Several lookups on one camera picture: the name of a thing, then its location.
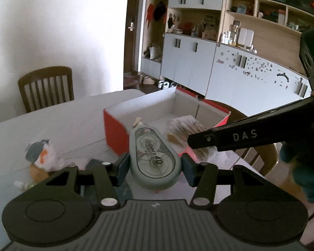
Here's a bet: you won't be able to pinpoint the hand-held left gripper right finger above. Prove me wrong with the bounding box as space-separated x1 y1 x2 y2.
181 154 275 211

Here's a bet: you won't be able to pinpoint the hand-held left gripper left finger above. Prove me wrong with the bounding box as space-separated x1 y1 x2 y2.
40 153 131 210

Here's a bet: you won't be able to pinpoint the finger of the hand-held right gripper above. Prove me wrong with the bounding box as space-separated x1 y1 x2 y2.
187 127 225 152

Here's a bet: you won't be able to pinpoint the grey correction tape dispenser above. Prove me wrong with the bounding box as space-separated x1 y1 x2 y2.
129 117 180 191

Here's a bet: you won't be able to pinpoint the red cardboard box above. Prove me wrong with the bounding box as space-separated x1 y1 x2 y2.
103 87 232 160

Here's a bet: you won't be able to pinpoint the grey orange plush toy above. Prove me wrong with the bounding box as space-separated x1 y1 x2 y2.
14 138 70 190

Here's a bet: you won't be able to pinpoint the person's right hand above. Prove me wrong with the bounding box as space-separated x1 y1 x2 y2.
279 141 314 202

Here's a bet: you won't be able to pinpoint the bag of cotton swabs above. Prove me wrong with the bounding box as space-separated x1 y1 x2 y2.
167 115 221 163

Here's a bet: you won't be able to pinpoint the curved-back wooden chair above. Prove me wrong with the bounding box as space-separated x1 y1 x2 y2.
204 99 280 177

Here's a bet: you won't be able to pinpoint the white sneakers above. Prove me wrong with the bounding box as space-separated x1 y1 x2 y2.
158 80 178 89

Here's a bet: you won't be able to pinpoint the beige slippers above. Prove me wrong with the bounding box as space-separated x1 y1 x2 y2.
139 74 155 85

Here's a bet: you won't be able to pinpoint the patterned doormat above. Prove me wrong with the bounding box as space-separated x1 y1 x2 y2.
124 72 141 87

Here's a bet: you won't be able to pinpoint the white rectangular containers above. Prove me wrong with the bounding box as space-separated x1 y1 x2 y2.
238 27 255 45

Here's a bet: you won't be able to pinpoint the white bag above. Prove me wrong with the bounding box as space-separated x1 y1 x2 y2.
149 46 163 60

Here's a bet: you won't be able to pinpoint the glass bottle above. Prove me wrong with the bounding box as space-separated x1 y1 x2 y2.
229 20 240 45

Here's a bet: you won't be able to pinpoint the slatted wooden chair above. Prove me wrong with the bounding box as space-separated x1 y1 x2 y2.
18 66 75 113

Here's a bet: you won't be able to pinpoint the red and black hanging clothes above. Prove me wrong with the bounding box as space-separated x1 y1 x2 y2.
146 1 168 30

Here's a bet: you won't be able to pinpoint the brown wooden door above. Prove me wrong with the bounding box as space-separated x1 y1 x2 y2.
124 0 142 74

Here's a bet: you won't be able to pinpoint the white wall cabinet unit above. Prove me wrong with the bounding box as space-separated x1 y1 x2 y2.
140 0 314 104

